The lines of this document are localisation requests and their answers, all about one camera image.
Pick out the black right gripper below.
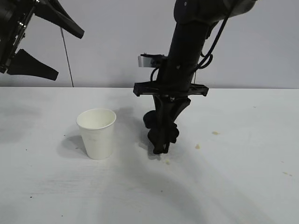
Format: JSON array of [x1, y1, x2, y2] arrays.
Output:
[[134, 56, 209, 154]]

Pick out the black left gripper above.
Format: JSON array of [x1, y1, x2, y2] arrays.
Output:
[[0, 0, 85, 82]]

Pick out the black cloth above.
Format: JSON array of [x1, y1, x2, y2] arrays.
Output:
[[142, 111, 180, 154]]

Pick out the white paper cup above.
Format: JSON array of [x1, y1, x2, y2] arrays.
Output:
[[76, 108, 117, 161]]

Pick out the thin black cord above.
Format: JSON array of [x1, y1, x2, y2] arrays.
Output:
[[60, 26, 75, 88]]

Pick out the short black camera cable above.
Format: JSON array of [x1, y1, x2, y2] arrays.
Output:
[[150, 67, 162, 81]]

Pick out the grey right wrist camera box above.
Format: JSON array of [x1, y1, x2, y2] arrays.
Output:
[[137, 53, 168, 69]]

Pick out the black looped right arm cable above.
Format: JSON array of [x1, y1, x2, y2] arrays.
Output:
[[198, 9, 236, 70]]

